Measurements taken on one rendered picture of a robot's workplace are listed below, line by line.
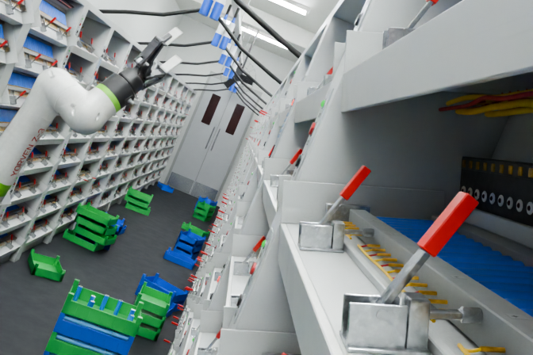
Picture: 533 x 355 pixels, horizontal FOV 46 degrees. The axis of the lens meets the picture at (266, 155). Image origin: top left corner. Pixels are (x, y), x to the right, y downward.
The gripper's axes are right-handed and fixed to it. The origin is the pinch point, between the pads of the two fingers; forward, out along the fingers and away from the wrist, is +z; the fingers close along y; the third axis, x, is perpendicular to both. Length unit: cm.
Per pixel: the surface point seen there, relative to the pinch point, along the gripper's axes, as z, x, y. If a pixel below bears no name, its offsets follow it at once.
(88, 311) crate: -63, -16, -95
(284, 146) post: -17, -53, 30
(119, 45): 98, 163, -250
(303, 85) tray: -6, -47, 38
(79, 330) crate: -69, -19, -99
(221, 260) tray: -24, -47, -51
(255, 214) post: -31, -58, 22
